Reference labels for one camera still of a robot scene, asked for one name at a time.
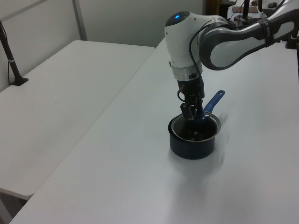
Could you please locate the dark blue saucepan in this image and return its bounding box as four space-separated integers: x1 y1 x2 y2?
167 90 226 160

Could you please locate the black stand with round base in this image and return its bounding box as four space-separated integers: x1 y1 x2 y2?
234 0 259 27

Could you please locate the brown board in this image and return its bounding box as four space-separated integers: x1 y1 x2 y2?
232 6 259 14

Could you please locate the black camera pole with base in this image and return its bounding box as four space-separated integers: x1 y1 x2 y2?
0 20 29 86

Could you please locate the glass lid with blue knob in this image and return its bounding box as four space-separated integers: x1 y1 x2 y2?
171 111 221 142

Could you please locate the grey metal partition post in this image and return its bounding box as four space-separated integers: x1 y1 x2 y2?
71 0 88 41

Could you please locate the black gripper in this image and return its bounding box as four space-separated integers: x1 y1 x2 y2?
176 77 206 121

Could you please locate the black clamped camera pole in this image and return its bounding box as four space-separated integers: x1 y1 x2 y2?
285 35 299 50

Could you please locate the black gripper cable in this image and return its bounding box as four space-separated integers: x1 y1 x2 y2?
188 22 237 81

